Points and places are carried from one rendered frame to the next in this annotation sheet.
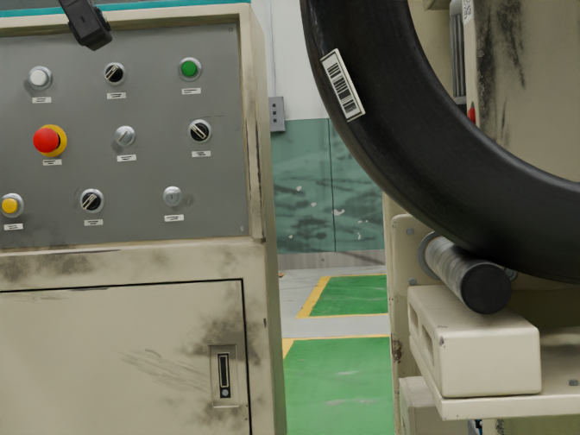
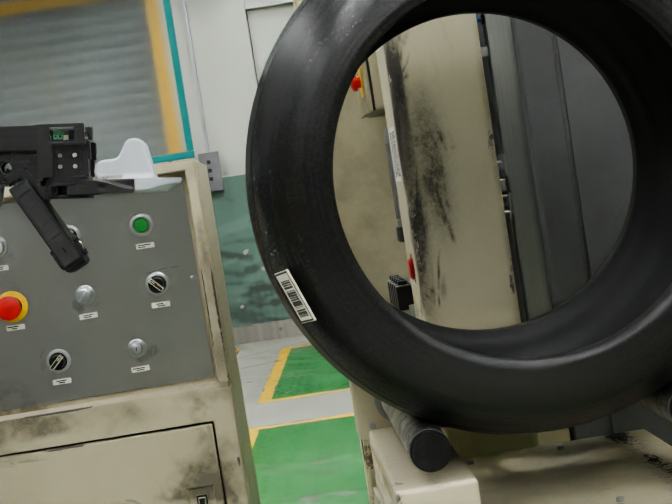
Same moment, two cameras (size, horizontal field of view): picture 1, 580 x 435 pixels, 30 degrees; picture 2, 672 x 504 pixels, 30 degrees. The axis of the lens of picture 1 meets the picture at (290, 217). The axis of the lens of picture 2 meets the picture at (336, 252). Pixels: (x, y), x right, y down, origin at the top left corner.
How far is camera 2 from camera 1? 0.39 m
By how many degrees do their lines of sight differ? 5
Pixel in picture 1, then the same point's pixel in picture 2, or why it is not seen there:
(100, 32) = (80, 259)
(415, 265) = (373, 410)
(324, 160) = not seen: hidden behind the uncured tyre
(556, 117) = (485, 265)
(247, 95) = (200, 247)
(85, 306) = (63, 465)
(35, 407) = not seen: outside the picture
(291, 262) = (245, 335)
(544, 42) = (467, 199)
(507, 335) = (452, 487)
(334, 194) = not seen: hidden behind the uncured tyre
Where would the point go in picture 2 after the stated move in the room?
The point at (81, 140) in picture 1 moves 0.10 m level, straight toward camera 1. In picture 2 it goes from (42, 303) to (45, 306)
